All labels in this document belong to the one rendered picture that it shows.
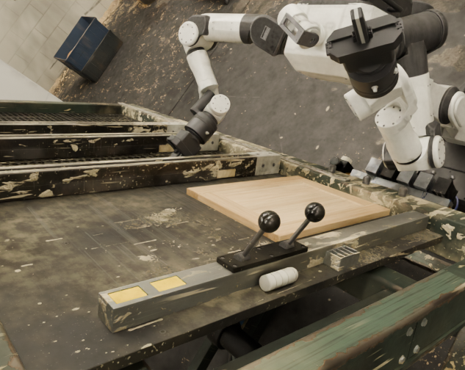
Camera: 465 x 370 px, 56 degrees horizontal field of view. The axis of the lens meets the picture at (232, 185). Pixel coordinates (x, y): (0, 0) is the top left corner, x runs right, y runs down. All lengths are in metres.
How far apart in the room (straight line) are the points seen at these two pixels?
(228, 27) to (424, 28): 0.60
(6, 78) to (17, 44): 1.47
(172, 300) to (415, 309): 0.38
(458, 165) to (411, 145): 1.20
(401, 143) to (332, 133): 1.78
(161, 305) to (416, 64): 0.78
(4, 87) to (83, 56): 1.00
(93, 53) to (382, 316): 4.95
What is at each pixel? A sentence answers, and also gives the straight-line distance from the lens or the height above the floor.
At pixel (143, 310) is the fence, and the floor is 1.65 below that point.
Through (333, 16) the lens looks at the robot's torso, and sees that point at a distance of 1.24.
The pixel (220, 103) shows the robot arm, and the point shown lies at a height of 1.26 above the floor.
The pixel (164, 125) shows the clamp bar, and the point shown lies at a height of 1.03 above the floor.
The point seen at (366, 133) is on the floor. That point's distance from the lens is 2.70.
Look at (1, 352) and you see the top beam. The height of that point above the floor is 1.87.
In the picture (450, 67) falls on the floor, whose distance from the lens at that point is 2.80.
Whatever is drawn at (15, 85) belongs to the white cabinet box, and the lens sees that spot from 4.87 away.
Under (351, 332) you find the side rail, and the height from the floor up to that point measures 1.50.
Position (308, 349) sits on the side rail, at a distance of 0.60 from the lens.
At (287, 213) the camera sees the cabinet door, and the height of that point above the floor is 1.18.
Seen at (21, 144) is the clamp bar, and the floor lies 1.59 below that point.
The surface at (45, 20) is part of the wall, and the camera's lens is 6.31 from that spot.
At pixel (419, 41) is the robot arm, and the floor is 1.31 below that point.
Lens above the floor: 2.10
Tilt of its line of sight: 44 degrees down
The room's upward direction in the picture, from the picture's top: 53 degrees counter-clockwise
